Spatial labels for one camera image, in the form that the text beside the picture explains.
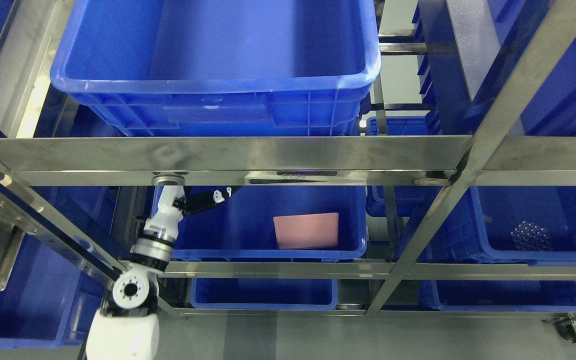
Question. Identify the steel shelf rack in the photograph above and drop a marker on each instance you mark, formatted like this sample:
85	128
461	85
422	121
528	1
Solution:
477	94

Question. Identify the pink plastic storage box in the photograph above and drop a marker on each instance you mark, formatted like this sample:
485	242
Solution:
307	231

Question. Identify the blue bottom right bin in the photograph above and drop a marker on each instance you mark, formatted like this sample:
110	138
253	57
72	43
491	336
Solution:
554	296

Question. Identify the blue middle shelf bin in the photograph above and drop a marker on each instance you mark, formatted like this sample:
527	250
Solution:
242	228

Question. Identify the large blue top bin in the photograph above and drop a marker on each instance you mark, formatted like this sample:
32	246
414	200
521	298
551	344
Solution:
164	68

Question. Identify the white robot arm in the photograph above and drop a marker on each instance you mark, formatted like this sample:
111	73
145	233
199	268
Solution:
126	326

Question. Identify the blue right shelf bin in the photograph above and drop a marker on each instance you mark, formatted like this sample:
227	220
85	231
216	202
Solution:
534	225

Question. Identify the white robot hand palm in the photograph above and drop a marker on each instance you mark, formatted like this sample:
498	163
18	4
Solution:
165	221

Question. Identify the black and white thumb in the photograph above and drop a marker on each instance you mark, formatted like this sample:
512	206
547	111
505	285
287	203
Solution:
197	203

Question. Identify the blue shelf bin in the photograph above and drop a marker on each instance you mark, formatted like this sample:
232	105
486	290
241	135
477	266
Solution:
242	228
300	295
534	225

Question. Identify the blue bottom shelf bin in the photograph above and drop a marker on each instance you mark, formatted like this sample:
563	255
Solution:
300	295

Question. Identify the blue left lower bin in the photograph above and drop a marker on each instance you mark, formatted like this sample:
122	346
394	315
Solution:
48	302

